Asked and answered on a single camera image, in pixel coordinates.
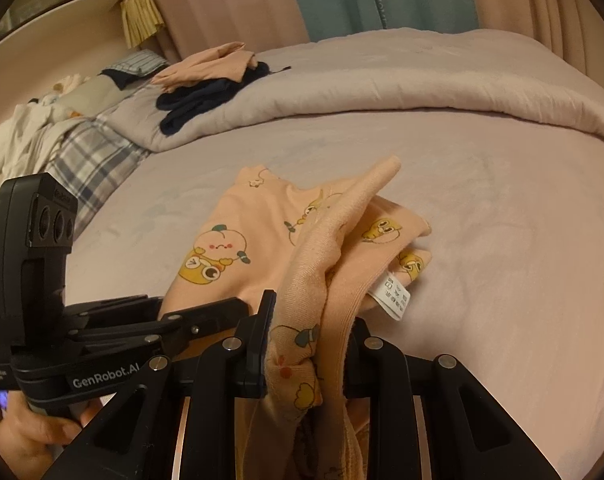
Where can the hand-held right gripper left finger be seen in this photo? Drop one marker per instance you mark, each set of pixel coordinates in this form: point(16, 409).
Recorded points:
point(254, 360)

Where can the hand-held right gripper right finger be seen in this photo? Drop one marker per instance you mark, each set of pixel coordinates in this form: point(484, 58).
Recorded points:
point(377, 360)

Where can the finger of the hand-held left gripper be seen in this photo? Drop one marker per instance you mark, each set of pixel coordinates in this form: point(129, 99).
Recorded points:
point(126, 306)
point(201, 319)

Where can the orange cartoon printed pants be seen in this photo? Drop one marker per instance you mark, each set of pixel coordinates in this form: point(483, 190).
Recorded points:
point(262, 220)

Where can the person's left hand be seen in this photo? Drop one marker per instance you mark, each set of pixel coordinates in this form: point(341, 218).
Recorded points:
point(36, 435)

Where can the white crumpled cloth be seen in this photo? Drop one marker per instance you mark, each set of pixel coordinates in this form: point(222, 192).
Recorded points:
point(16, 145)

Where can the grey plaid blanket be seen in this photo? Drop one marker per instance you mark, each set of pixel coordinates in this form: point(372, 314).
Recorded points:
point(91, 155)

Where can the pink bed sheet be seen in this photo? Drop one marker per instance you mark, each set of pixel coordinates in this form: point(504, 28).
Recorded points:
point(482, 260)

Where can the grey pillow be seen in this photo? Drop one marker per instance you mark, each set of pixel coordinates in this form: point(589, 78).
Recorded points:
point(94, 95)

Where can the navy garment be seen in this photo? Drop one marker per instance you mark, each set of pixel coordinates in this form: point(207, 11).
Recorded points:
point(196, 100)

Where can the blue striped pillow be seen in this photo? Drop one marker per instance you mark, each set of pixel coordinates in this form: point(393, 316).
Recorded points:
point(139, 62)

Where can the plain pink garment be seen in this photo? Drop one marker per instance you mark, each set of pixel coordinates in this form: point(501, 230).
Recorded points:
point(206, 65)

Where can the yellow pleated cloth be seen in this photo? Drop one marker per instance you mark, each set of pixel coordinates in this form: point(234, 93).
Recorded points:
point(139, 15)

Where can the pink quilt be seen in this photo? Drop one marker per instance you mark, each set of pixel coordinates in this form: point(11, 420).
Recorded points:
point(407, 70)

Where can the pink curtain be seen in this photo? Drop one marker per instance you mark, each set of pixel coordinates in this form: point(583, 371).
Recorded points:
point(532, 5)
point(221, 0)

